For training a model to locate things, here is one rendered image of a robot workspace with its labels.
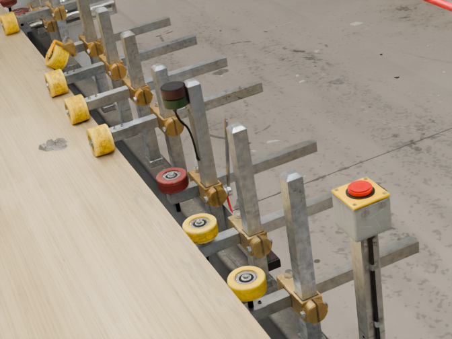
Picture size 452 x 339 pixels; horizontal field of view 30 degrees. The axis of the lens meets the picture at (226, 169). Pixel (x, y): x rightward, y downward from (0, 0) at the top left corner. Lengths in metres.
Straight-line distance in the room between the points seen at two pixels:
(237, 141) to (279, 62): 3.23
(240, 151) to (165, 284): 0.33
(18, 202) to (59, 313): 0.51
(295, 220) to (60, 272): 0.56
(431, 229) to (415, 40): 1.97
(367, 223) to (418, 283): 1.79
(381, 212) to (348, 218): 0.05
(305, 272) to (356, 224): 0.40
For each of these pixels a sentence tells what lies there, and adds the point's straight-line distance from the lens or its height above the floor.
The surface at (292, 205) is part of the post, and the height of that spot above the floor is 1.07.
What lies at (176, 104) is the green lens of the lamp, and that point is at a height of 1.12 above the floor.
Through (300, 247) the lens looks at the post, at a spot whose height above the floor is 0.97.
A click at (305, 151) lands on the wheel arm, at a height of 0.84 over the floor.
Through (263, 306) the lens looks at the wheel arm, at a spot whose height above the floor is 0.83.
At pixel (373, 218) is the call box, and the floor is 1.19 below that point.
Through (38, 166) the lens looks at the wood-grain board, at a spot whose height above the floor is 0.90.
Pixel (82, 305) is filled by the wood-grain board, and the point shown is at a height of 0.90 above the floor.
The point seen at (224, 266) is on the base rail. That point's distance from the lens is 2.16.
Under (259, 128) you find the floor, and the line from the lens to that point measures 4.31.
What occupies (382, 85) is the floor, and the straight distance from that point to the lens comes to 4.63.
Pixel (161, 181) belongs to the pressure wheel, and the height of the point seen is 0.91.
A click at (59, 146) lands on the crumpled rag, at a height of 0.91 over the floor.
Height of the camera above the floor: 1.96
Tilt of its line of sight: 29 degrees down
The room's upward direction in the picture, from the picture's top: 10 degrees counter-clockwise
